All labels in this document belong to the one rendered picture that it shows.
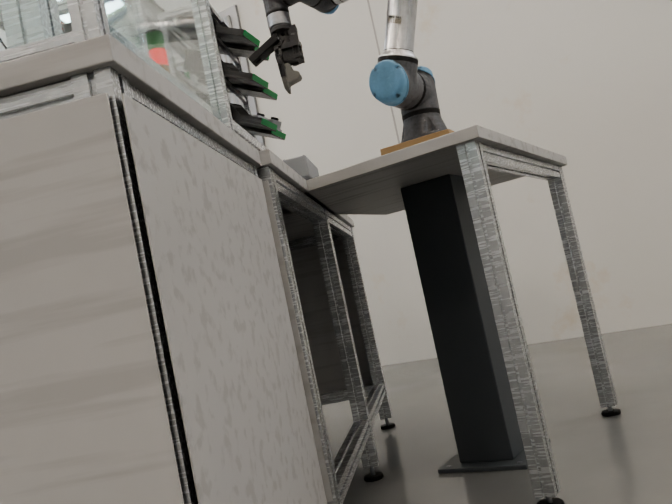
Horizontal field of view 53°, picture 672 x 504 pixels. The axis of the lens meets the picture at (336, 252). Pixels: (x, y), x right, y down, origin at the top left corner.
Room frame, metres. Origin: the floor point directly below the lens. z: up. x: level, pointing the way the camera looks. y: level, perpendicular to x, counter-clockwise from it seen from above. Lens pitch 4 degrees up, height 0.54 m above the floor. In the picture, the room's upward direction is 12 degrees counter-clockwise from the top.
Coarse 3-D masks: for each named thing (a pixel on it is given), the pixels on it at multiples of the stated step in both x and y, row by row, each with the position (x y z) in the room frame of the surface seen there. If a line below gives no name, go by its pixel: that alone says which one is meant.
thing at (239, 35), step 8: (216, 24) 2.29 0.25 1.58; (224, 24) 2.42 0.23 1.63; (216, 32) 2.30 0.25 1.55; (224, 32) 2.29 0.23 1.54; (232, 32) 2.28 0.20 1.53; (240, 32) 2.27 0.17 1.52; (248, 32) 2.29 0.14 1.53; (224, 40) 2.39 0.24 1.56; (232, 40) 2.36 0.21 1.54; (240, 40) 2.34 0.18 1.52; (248, 40) 2.31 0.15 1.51; (256, 40) 2.36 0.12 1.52
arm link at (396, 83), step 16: (400, 0) 1.82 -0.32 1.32; (416, 0) 1.84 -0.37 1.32; (400, 16) 1.82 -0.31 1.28; (400, 32) 1.83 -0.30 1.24; (384, 48) 1.87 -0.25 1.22; (400, 48) 1.83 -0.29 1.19; (384, 64) 1.83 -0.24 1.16; (400, 64) 1.83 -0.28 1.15; (416, 64) 1.86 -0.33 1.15; (384, 80) 1.84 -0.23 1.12; (400, 80) 1.81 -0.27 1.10; (416, 80) 1.87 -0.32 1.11; (384, 96) 1.85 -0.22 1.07; (400, 96) 1.84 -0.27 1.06; (416, 96) 1.90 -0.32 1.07
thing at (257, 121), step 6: (234, 108) 2.29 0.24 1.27; (240, 108) 2.42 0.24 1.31; (234, 114) 2.29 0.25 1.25; (240, 114) 2.29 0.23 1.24; (246, 114) 2.42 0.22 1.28; (234, 120) 2.31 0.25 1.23; (240, 120) 2.29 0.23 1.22; (246, 120) 2.28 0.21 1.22; (252, 120) 2.28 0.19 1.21; (258, 120) 2.27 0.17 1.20; (264, 120) 2.28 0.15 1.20; (252, 126) 2.38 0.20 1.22; (258, 126) 2.34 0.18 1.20; (264, 126) 2.30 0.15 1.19; (270, 126) 2.34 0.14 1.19; (276, 126) 2.38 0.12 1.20
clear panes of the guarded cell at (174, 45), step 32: (0, 0) 0.74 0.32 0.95; (32, 0) 0.74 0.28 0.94; (64, 0) 0.73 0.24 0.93; (128, 0) 0.86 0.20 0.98; (160, 0) 0.99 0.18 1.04; (192, 0) 1.18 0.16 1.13; (0, 32) 0.74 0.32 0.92; (32, 32) 0.74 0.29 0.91; (64, 32) 0.73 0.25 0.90; (128, 32) 0.84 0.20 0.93; (160, 32) 0.96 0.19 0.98; (192, 32) 1.14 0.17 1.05; (160, 64) 0.94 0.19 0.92; (192, 64) 1.10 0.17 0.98; (192, 96) 1.06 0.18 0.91
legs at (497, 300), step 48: (480, 144) 1.52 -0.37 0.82; (432, 192) 1.93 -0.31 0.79; (480, 192) 1.50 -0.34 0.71; (432, 240) 1.94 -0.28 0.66; (480, 240) 1.51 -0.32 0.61; (576, 240) 2.20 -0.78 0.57; (432, 288) 1.96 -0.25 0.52; (480, 288) 1.93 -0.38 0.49; (576, 288) 2.21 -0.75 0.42; (480, 336) 1.90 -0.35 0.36; (480, 384) 1.92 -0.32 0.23; (528, 384) 1.49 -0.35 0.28; (480, 432) 1.93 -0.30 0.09; (528, 432) 1.50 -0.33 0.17
